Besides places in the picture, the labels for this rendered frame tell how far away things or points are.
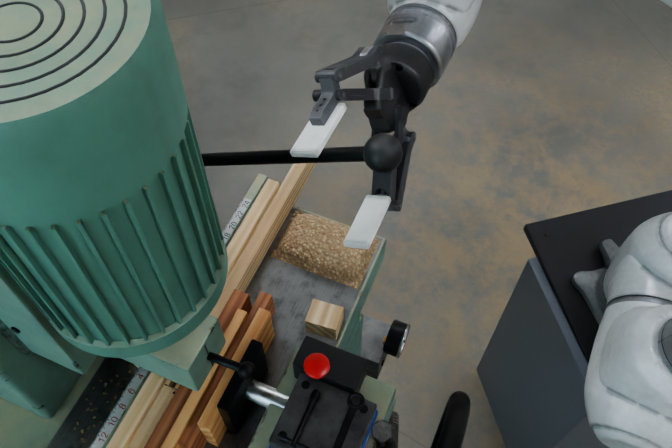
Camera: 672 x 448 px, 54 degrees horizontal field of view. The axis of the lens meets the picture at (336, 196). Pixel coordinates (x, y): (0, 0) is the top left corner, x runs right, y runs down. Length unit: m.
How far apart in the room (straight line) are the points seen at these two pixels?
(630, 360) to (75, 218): 0.79
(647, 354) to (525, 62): 1.78
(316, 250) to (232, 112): 1.50
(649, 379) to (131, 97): 0.81
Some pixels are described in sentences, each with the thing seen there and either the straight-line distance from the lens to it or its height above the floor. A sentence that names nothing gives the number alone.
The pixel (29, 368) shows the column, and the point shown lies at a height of 0.94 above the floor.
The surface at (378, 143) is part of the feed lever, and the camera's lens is 0.56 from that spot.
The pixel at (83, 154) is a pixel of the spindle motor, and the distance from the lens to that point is 0.41.
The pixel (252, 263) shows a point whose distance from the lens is 0.95.
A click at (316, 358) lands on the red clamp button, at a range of 0.78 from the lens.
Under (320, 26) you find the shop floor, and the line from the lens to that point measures 2.71.
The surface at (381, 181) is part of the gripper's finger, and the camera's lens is 0.74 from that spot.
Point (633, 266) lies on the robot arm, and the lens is 1.16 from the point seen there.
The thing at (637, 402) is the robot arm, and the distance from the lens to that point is 1.05.
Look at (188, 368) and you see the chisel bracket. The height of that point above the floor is 1.05.
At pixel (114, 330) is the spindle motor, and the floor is 1.23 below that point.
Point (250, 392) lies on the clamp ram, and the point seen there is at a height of 0.96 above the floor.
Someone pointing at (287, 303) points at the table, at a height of 0.90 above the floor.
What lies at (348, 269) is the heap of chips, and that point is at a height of 0.92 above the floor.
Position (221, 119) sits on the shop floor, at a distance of 2.39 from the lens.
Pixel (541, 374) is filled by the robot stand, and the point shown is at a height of 0.42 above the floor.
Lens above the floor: 1.75
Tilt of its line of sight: 55 degrees down
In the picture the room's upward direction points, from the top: straight up
